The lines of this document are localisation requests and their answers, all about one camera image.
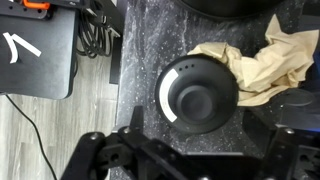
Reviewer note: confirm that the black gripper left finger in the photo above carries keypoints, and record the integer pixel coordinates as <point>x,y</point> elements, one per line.
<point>110,156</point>

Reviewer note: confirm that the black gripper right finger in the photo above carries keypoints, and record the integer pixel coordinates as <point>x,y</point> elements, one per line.
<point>293,156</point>

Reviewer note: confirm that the round black kettle lid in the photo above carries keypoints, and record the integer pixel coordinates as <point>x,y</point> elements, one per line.
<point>196,103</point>

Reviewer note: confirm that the crumpled brown paper towel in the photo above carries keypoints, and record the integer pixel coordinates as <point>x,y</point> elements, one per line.
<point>266,73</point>

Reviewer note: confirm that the black clamp with orange grip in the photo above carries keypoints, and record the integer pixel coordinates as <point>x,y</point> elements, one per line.
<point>36,5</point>

